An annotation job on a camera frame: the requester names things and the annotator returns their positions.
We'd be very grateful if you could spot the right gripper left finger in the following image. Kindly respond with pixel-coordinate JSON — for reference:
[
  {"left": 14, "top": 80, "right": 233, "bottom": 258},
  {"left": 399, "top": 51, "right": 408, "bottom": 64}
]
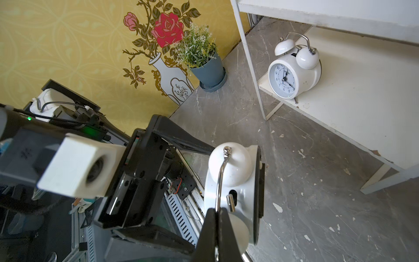
[{"left": 191, "top": 208, "right": 217, "bottom": 262}]

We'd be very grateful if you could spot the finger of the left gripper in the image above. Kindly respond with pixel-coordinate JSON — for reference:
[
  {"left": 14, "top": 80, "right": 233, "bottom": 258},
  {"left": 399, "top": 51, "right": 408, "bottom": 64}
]
[
  {"left": 114, "top": 224, "right": 195, "bottom": 255},
  {"left": 150, "top": 115, "right": 215, "bottom": 156}
]

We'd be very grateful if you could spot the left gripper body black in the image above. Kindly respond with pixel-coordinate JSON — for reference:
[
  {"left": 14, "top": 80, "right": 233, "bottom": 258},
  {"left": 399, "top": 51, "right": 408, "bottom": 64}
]
[{"left": 93, "top": 115, "right": 175, "bottom": 229}]

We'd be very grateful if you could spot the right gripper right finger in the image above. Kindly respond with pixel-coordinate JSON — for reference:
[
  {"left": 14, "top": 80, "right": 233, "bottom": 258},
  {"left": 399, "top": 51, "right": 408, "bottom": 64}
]
[{"left": 217, "top": 208, "right": 242, "bottom": 262}]

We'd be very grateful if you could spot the white twin-bell alarm clock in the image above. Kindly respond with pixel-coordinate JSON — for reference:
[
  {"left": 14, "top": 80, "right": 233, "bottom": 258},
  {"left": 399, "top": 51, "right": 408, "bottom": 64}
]
[
  {"left": 267, "top": 32, "right": 322, "bottom": 100},
  {"left": 204, "top": 142, "right": 265, "bottom": 254}
]

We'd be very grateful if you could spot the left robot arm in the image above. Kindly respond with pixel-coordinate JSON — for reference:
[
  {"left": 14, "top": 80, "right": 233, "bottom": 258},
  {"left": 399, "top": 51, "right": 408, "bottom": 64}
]
[{"left": 1, "top": 80, "right": 213, "bottom": 258}]

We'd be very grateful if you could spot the white two-tier metal shelf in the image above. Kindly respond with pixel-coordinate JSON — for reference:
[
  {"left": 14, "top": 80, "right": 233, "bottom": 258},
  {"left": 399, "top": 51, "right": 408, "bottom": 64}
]
[{"left": 231, "top": 1, "right": 419, "bottom": 194}]

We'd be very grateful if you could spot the potted plant in grey pot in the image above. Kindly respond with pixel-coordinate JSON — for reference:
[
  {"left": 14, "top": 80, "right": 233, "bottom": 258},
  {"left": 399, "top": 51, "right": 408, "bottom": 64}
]
[{"left": 175, "top": 23, "right": 227, "bottom": 92}]

